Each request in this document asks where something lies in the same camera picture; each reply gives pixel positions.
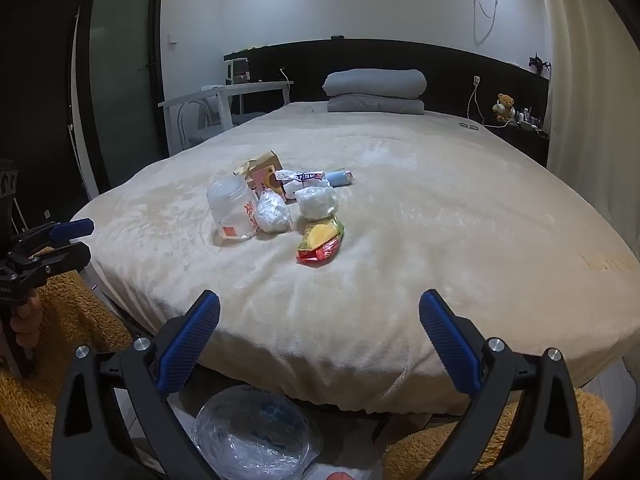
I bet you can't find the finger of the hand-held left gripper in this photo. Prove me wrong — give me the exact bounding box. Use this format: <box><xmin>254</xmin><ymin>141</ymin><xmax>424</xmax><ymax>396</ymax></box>
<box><xmin>9</xmin><ymin>217</ymin><xmax>96</xmax><ymax>256</ymax></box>
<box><xmin>5</xmin><ymin>241</ymin><xmax>92</xmax><ymax>281</ymax></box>

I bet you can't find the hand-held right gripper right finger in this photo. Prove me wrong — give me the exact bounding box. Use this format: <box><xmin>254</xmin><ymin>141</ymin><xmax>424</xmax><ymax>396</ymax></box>
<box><xmin>419</xmin><ymin>289</ymin><xmax>587</xmax><ymax>480</ymax></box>

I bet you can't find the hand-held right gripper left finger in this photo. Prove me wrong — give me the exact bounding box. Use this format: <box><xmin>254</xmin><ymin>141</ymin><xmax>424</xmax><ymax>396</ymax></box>
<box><xmin>51</xmin><ymin>289</ymin><xmax>222</xmax><ymax>480</ymax></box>

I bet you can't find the clear plastic cup red print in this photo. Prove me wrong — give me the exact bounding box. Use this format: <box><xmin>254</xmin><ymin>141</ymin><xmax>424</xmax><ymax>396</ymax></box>
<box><xmin>206</xmin><ymin>175</ymin><xmax>261</xmax><ymax>242</ymax></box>

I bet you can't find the silver wrapper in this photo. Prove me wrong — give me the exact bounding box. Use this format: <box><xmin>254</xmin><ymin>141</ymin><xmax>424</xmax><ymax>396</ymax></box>
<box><xmin>256</xmin><ymin>188</ymin><xmax>292</xmax><ymax>234</ymax></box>

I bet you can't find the yellow red snack packet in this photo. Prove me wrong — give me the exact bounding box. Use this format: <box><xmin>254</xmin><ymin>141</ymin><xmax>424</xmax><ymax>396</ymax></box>
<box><xmin>296</xmin><ymin>215</ymin><xmax>346</xmax><ymax>264</ymax></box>

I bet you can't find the pink drink carton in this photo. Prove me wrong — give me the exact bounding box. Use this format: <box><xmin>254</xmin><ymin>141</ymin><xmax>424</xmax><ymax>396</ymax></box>
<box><xmin>250</xmin><ymin>162</ymin><xmax>288</xmax><ymax>203</ymax></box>

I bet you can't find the white tissue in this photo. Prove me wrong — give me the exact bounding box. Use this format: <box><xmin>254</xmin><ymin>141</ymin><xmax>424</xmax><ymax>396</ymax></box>
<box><xmin>295</xmin><ymin>186</ymin><xmax>337</xmax><ymax>221</ymax></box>

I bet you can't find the brown paper bag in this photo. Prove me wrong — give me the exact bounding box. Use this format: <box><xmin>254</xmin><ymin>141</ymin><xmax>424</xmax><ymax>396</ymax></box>
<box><xmin>233</xmin><ymin>150</ymin><xmax>283</xmax><ymax>177</ymax></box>

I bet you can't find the white blue carton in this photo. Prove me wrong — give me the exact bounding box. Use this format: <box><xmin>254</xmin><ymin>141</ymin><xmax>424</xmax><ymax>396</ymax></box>
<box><xmin>275</xmin><ymin>169</ymin><xmax>328</xmax><ymax>196</ymax></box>

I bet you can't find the person's left hand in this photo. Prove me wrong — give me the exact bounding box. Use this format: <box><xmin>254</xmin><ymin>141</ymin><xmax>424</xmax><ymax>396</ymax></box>
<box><xmin>9</xmin><ymin>291</ymin><xmax>42</xmax><ymax>352</ymax></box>

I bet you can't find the person's right leg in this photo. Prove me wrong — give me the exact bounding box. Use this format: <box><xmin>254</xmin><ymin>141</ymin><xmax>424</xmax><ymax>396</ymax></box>
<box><xmin>382</xmin><ymin>387</ymin><xmax>613</xmax><ymax>480</ymax></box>

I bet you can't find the beige bed blanket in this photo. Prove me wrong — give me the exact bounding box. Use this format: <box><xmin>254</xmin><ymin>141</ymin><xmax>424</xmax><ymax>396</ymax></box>
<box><xmin>70</xmin><ymin>101</ymin><xmax>640</xmax><ymax>416</ymax></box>

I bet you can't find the frosted glass door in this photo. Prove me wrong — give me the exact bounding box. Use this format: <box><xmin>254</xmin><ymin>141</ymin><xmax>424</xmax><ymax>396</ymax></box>
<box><xmin>75</xmin><ymin>0</ymin><xmax>168</xmax><ymax>196</ymax></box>

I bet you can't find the white chair with grey cushion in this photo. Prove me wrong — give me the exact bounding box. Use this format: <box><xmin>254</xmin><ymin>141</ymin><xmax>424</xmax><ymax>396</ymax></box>
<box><xmin>177</xmin><ymin>100</ymin><xmax>266</xmax><ymax>147</ymax></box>

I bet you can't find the black nightstand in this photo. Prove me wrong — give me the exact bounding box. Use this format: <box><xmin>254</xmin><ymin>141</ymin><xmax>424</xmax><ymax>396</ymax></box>
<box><xmin>482</xmin><ymin>119</ymin><xmax>551</xmax><ymax>167</ymax></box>

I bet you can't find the small white appliance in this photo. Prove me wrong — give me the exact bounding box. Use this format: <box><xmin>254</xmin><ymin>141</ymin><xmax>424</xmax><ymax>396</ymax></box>
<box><xmin>226</xmin><ymin>58</ymin><xmax>251</xmax><ymax>85</ymax></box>

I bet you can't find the brown teddy bear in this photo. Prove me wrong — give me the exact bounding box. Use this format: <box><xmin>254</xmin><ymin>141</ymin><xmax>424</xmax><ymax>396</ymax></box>
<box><xmin>491</xmin><ymin>93</ymin><xmax>517</xmax><ymax>123</ymax></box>

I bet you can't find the folded grey quilt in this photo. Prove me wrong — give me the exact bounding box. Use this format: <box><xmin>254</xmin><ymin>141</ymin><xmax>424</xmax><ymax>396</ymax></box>
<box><xmin>321</xmin><ymin>68</ymin><xmax>427</xmax><ymax>114</ymax></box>

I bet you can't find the black headboard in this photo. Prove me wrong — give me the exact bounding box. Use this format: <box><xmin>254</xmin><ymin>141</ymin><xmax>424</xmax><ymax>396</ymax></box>
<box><xmin>223</xmin><ymin>38</ymin><xmax>551</xmax><ymax>128</ymax></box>

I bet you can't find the cream curtain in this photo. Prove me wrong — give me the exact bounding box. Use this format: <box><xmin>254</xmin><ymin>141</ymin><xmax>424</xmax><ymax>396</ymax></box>
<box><xmin>532</xmin><ymin>0</ymin><xmax>640</xmax><ymax>211</ymax></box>

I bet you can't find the white charger cable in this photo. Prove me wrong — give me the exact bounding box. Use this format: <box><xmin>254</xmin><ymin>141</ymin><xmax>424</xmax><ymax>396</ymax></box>
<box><xmin>466</xmin><ymin>76</ymin><xmax>484</xmax><ymax>122</ymax></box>

